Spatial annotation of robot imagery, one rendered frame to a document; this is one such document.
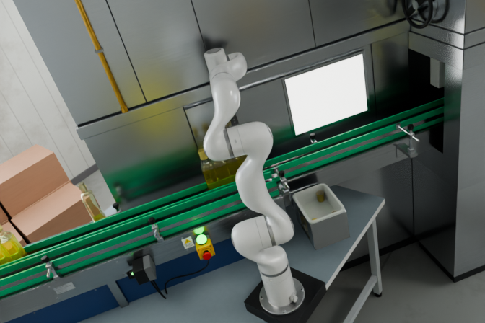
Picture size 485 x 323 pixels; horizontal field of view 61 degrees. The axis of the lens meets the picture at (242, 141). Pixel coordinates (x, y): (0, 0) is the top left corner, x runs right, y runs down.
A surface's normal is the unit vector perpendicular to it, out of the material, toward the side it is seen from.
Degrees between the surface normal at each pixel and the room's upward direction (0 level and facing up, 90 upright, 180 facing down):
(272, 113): 90
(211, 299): 0
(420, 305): 0
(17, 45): 90
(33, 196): 90
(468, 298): 0
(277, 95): 90
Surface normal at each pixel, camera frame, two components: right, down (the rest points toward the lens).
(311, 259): -0.23, -0.84
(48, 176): 0.74, 0.19
